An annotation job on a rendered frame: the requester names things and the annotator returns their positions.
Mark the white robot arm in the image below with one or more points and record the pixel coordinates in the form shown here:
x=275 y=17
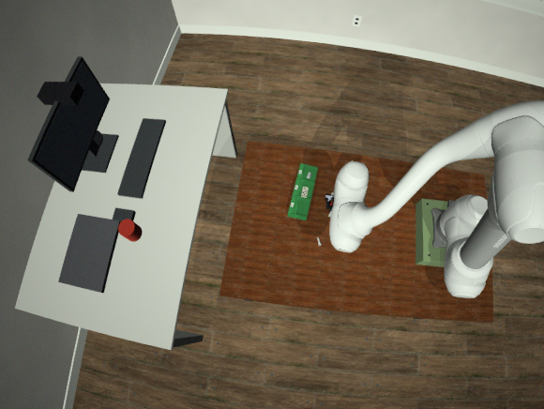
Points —
x=514 y=136

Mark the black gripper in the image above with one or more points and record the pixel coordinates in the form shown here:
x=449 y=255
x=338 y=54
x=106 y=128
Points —
x=328 y=199

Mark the green rack of bins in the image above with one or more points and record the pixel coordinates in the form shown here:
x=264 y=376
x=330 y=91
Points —
x=300 y=205

